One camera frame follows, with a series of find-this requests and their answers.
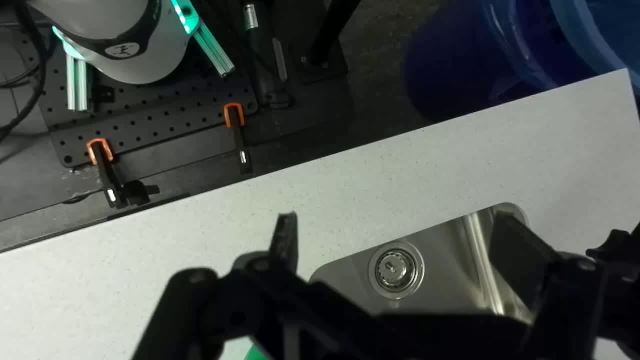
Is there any green plastic cup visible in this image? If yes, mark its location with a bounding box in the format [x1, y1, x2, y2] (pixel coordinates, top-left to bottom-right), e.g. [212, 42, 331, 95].
[222, 335, 273, 360]

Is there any stainless steel sink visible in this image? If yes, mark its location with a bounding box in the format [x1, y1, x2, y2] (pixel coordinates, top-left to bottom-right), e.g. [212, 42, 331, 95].
[309, 201, 557, 327]

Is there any black post with silver fitting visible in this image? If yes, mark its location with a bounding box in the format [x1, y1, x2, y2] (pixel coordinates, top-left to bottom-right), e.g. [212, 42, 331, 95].
[241, 0, 294, 110]

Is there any teal aluminium bar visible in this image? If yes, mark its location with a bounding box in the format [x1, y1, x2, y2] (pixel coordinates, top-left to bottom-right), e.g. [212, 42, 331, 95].
[50, 23, 92, 113]
[169, 0, 239, 77]

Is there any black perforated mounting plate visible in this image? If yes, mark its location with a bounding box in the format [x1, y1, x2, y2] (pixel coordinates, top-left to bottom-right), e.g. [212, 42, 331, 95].
[39, 66, 263, 169]

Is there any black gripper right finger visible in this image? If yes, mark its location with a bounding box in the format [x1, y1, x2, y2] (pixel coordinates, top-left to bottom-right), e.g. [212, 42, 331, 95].
[489, 206, 640, 360]

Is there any black stand leg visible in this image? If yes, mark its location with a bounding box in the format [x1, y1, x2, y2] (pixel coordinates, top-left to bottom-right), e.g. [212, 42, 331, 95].
[300, 0, 367, 76]

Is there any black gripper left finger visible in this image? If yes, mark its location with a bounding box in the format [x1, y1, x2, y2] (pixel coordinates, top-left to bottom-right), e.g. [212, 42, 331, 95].
[130, 209, 376, 360]

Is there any orange black clamp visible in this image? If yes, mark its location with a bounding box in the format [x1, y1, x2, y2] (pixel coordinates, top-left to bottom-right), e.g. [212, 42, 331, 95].
[221, 100, 257, 175]
[84, 135, 162, 209]

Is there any blue plastic bin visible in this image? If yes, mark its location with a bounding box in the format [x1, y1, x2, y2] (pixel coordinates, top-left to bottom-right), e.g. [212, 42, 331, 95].
[404, 0, 640, 124]

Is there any metal sink drain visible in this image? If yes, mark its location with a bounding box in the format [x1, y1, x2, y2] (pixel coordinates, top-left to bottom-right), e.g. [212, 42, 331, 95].
[368, 239, 427, 297]

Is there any black cable bundle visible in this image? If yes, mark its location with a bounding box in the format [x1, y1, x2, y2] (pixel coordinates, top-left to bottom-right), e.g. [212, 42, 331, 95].
[0, 0, 53, 146]

